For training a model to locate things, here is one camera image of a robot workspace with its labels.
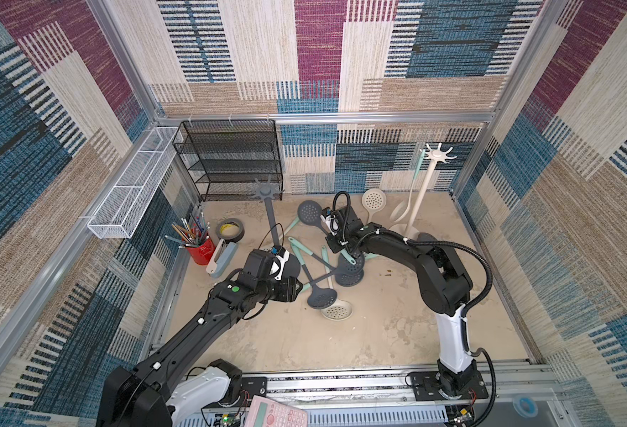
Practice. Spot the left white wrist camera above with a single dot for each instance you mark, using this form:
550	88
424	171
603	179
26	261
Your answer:
279	262

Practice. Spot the red pencil cup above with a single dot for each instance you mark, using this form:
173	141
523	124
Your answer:
193	236

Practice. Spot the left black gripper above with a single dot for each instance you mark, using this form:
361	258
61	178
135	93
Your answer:
289	293

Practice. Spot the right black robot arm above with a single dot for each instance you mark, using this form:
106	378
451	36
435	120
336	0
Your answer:
444	286

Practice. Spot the white skimmer front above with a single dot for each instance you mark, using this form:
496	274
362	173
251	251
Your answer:
340	310

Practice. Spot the black wire mesh shelf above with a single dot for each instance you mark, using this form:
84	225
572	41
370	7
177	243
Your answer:
227	159

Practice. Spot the pink calculator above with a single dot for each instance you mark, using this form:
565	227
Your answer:
270	413

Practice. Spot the white utensil rack stand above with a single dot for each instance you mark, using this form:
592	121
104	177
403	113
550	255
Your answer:
433	157

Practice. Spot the white skimmer behind grey stand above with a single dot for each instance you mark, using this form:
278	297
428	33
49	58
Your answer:
291	226

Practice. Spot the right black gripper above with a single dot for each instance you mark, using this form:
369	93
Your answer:
337	241

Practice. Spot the white wire mesh basket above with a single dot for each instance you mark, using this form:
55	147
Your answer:
126	203

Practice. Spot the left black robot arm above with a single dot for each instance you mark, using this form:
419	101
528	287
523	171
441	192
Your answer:
154	392

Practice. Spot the black tape roll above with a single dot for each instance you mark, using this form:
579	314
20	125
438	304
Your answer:
230	230

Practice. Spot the grey utensil rack stand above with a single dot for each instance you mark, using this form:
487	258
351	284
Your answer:
266	193

